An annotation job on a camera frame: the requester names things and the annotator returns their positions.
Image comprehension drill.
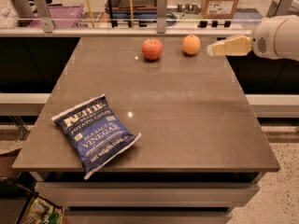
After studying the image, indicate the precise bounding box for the red apple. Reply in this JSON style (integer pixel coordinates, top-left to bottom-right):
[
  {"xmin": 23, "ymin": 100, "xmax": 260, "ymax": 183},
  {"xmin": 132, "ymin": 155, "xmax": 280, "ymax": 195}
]
[{"xmin": 141, "ymin": 38, "xmax": 163, "ymax": 61}]

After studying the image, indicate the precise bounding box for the yellow pole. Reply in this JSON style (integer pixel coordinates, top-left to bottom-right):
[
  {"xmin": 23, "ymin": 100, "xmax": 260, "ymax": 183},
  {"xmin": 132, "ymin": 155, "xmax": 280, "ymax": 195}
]
[
  {"xmin": 129, "ymin": 0, "xmax": 134, "ymax": 28},
  {"xmin": 86, "ymin": 0, "xmax": 95, "ymax": 28}
]

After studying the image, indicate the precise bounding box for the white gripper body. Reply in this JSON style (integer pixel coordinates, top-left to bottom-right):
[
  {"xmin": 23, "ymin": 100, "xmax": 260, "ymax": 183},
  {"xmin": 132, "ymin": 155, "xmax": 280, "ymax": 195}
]
[{"xmin": 251, "ymin": 17, "xmax": 282, "ymax": 60}]

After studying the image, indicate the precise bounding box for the metal railing post centre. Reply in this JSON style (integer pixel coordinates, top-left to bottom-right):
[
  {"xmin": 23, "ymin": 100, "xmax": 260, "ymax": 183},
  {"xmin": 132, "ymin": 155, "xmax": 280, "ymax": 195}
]
[{"xmin": 157, "ymin": 0, "xmax": 167, "ymax": 34}]

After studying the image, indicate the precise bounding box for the blue kettle chip bag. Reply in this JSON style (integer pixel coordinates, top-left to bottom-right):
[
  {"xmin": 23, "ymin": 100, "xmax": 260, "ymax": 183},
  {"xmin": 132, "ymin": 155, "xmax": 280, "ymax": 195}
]
[{"xmin": 51, "ymin": 95, "xmax": 141, "ymax": 180}]

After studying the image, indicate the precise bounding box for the snack box on floor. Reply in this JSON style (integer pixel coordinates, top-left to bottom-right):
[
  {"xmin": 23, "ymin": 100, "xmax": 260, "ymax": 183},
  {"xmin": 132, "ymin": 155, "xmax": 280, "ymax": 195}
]
[{"xmin": 20, "ymin": 198, "xmax": 64, "ymax": 224}]

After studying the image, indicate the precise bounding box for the metal railing post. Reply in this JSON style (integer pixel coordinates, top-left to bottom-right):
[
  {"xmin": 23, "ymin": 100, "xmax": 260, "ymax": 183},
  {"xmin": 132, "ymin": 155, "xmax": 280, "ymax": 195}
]
[
  {"xmin": 266, "ymin": 0, "xmax": 298, "ymax": 18},
  {"xmin": 34, "ymin": 0, "xmax": 54, "ymax": 33},
  {"xmin": 157, "ymin": 0, "xmax": 167, "ymax": 34}
]

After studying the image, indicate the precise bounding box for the yellow pole right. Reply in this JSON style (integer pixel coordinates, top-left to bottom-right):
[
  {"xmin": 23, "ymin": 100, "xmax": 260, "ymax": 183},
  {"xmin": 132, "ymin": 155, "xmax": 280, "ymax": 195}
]
[{"xmin": 129, "ymin": 0, "xmax": 134, "ymax": 28}]

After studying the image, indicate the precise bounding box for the yellow pole left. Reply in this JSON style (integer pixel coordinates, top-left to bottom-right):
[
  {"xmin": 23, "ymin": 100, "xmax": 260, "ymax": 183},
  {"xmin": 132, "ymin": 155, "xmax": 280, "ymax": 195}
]
[{"xmin": 86, "ymin": 0, "xmax": 95, "ymax": 28}]

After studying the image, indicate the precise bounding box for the upper grey drawer front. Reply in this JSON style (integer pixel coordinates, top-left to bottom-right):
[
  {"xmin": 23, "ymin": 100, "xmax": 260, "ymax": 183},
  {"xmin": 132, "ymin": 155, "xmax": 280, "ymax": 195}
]
[{"xmin": 36, "ymin": 182, "xmax": 260, "ymax": 208}]

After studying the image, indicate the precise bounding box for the metal railing post right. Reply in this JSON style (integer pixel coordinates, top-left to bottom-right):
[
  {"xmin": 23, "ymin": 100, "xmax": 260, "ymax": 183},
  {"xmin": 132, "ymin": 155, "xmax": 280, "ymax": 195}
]
[{"xmin": 266, "ymin": 0, "xmax": 298, "ymax": 18}]

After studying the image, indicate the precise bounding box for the lower grey drawer front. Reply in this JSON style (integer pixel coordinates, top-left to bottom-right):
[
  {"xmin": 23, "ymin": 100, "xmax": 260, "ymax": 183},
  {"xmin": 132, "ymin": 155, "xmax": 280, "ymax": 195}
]
[{"xmin": 65, "ymin": 211, "xmax": 232, "ymax": 224}]

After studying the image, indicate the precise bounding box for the cardboard box with label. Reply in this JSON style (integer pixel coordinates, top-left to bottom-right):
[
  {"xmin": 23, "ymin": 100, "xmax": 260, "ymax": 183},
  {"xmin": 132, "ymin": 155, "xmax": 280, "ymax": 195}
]
[{"xmin": 201, "ymin": 0, "xmax": 239, "ymax": 19}]

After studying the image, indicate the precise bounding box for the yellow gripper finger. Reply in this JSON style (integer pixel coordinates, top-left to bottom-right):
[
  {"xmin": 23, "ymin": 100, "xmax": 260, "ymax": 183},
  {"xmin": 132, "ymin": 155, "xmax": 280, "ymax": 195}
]
[{"xmin": 206, "ymin": 35, "xmax": 251, "ymax": 56}]

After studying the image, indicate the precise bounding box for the purple plastic crate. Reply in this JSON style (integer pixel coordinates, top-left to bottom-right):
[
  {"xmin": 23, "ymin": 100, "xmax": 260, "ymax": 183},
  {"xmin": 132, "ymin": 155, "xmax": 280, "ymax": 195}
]
[{"xmin": 29, "ymin": 5, "xmax": 84, "ymax": 28}]

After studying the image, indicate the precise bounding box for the grey drawer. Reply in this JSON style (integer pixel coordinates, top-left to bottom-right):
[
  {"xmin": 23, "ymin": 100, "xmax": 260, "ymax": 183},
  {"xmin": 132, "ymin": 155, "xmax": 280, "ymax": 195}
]
[
  {"xmin": 36, "ymin": 182, "xmax": 260, "ymax": 208},
  {"xmin": 65, "ymin": 211, "xmax": 232, "ymax": 224}
]

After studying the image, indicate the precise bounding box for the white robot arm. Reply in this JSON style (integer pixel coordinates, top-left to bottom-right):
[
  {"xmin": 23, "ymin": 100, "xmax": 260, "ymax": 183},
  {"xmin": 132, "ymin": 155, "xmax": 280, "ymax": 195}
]
[{"xmin": 206, "ymin": 15, "xmax": 299, "ymax": 61}]

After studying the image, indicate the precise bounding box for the orange fruit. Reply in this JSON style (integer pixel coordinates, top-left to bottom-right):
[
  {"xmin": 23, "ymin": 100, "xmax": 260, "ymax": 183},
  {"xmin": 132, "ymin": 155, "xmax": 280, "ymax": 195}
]
[{"xmin": 182, "ymin": 35, "xmax": 201, "ymax": 55}]

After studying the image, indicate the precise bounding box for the metal railing post left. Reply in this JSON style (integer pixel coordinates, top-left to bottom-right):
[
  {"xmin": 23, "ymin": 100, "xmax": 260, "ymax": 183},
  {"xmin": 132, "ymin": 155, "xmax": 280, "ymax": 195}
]
[{"xmin": 34, "ymin": 0, "xmax": 54, "ymax": 33}]

